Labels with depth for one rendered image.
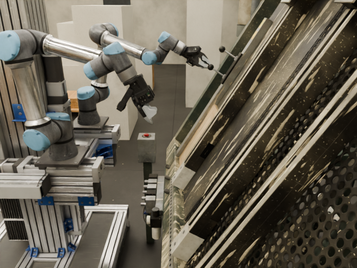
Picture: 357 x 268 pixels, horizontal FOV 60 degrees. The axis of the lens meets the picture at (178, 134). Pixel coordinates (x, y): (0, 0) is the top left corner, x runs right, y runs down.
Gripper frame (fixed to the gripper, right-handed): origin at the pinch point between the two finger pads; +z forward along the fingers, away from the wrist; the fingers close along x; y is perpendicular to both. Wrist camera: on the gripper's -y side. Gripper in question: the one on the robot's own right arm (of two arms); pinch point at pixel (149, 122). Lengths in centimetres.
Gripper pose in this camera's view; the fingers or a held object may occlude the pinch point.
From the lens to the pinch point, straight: 134.8
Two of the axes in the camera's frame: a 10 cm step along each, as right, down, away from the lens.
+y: 8.9, -4.1, -1.9
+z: 4.6, 8.2, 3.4
